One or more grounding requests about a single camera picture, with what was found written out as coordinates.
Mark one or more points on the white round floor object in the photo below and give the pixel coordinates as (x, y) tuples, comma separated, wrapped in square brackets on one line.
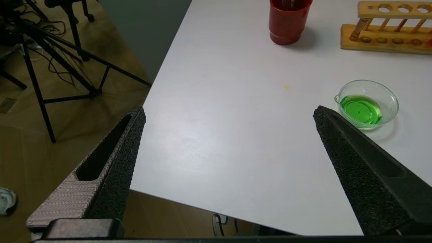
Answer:
[(6, 200)]

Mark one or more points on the wooden test tube rack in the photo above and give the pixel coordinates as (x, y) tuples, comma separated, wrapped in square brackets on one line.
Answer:
[(388, 40)]

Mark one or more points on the clear glass beaker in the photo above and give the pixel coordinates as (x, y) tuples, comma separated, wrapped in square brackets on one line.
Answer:
[(366, 108)]

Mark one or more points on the red plastic cup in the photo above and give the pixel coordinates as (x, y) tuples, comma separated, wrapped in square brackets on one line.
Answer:
[(287, 23)]

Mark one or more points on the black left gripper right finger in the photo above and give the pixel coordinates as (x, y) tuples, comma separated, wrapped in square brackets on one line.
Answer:
[(371, 182)]

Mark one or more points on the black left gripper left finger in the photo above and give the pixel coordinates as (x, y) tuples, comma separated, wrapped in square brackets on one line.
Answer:
[(101, 182)]

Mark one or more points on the black tripod stand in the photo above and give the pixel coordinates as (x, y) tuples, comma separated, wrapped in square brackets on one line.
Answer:
[(50, 60)]

